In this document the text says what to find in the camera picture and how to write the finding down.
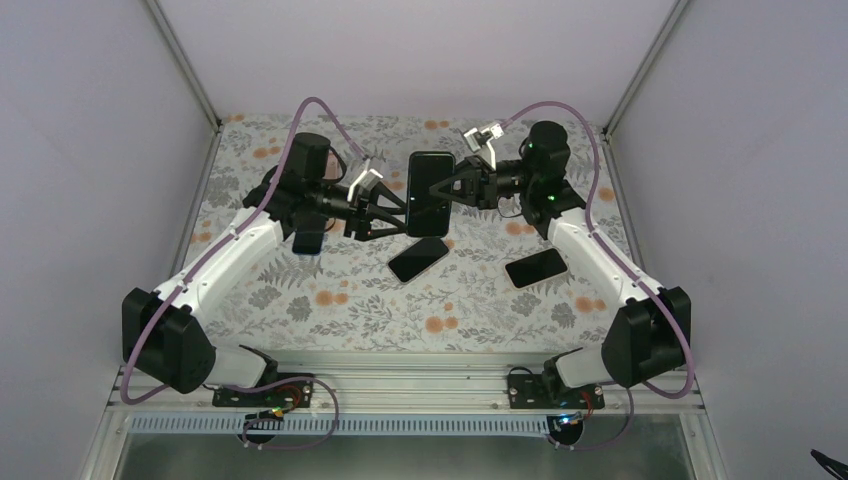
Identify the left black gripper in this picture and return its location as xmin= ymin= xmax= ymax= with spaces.
xmin=307 ymin=179 xmax=409 ymax=240

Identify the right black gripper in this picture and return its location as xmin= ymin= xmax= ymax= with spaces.
xmin=426 ymin=155 xmax=535 ymax=210

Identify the blue phone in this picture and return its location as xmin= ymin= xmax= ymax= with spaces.
xmin=291 ymin=230 xmax=325 ymax=256

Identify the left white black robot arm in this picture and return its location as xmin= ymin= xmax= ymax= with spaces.
xmin=121 ymin=133 xmax=407 ymax=405

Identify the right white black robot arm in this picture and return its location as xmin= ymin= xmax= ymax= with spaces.
xmin=430 ymin=121 xmax=694 ymax=407

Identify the phone in clear case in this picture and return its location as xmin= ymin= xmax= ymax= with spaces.
xmin=387 ymin=238 xmax=450 ymax=284

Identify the phone in beige case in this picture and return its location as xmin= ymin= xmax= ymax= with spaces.
xmin=504 ymin=248 xmax=568 ymax=289

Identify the floral patterned table mat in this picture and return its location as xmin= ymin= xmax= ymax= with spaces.
xmin=186 ymin=114 xmax=614 ymax=353

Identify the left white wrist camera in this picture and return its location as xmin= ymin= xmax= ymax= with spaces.
xmin=347 ymin=168 xmax=383 ymax=203

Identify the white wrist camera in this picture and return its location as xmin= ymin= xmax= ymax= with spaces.
xmin=462 ymin=122 xmax=504 ymax=161
xmin=347 ymin=168 xmax=383 ymax=203

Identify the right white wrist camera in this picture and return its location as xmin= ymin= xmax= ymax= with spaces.
xmin=462 ymin=122 xmax=504 ymax=161

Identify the aluminium rail frame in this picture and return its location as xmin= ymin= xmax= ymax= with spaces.
xmin=81 ymin=352 xmax=726 ymax=479

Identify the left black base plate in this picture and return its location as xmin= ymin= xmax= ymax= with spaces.
xmin=212 ymin=372 xmax=314 ymax=410

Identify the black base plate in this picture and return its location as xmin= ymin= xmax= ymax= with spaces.
xmin=506 ymin=369 xmax=606 ymax=411
xmin=212 ymin=372 xmax=314 ymax=410

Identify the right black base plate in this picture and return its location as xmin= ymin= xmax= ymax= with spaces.
xmin=506 ymin=369 xmax=606 ymax=411

